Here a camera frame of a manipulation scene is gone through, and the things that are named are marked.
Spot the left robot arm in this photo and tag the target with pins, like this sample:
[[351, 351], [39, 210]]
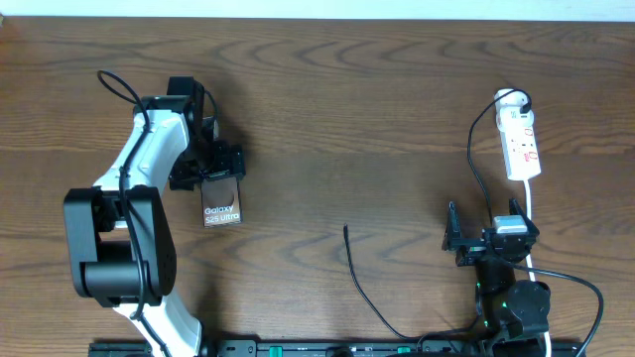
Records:
[[121, 250]]

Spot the Galaxy S25 Ultra smartphone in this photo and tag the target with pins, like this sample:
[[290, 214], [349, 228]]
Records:
[[220, 200]]

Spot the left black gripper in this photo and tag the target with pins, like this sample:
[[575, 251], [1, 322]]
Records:
[[224, 166]]

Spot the white power strip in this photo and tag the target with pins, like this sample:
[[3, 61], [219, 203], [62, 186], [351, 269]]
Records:
[[515, 119]]

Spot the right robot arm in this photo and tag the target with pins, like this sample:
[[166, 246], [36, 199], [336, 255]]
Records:
[[512, 310]]

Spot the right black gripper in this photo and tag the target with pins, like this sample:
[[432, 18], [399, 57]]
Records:
[[471, 250]]

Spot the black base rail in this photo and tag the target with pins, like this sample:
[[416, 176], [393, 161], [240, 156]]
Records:
[[251, 348]]

